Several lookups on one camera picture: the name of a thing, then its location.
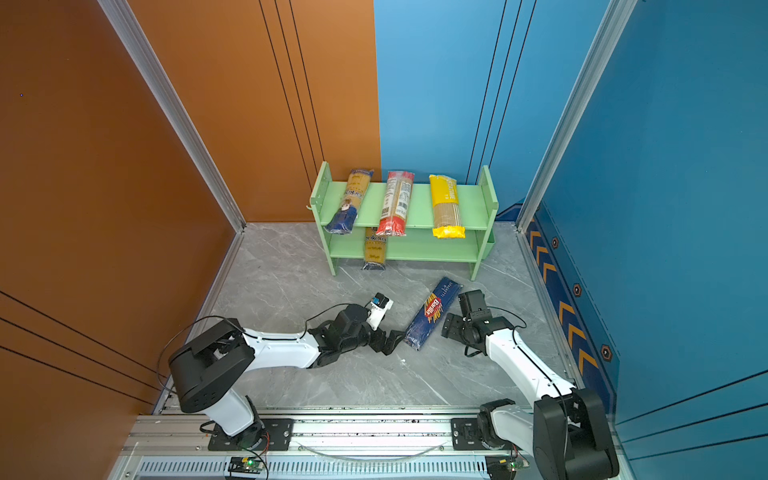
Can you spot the green circuit board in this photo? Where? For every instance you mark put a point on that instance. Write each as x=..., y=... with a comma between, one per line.
x=504, y=467
x=247, y=467

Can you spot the dark blue portrait spaghetti bag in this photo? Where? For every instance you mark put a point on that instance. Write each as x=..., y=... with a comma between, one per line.
x=375, y=248

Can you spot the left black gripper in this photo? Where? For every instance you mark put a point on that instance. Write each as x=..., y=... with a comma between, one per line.
x=382, y=346

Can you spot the green wooden two-tier shelf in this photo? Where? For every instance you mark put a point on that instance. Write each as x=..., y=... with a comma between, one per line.
x=478, y=206

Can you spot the red white spaghetti bag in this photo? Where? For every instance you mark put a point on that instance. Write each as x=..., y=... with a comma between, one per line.
x=396, y=203

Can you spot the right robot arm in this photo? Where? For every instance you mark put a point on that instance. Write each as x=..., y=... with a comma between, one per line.
x=566, y=430

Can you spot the blue yellow spaghetti bag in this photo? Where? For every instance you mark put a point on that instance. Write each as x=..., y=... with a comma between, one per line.
x=356, y=187

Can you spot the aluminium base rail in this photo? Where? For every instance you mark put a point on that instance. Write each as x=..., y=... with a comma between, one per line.
x=330, y=443

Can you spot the right green circuit board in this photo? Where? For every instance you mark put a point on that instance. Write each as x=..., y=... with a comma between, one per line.
x=504, y=467

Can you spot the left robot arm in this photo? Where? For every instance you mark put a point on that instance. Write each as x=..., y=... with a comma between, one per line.
x=206, y=368

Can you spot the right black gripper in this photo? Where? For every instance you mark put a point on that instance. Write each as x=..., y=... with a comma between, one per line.
x=451, y=326

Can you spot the blue Barilla spaghetti box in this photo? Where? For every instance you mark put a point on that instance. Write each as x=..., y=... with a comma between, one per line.
x=431, y=311

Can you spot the left green circuit board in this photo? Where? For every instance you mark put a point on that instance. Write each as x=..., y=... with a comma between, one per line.
x=247, y=467

